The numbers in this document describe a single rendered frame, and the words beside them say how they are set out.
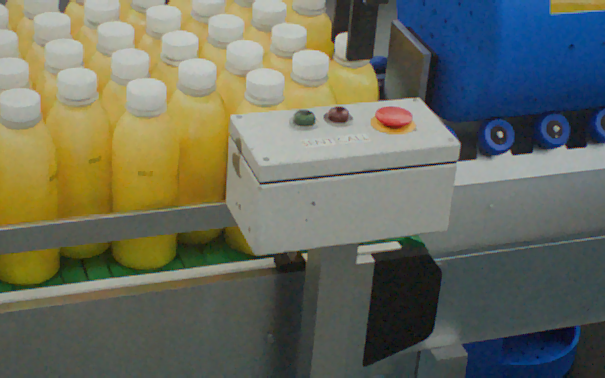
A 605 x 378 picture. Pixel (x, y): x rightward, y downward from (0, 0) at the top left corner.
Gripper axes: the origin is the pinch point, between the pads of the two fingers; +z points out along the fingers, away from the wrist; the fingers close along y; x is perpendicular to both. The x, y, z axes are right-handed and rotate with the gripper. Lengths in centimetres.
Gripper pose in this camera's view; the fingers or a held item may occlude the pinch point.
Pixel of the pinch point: (354, 22)
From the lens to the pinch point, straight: 142.5
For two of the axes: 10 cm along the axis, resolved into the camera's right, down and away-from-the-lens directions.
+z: -0.7, 8.6, 5.1
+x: -9.4, 1.1, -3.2
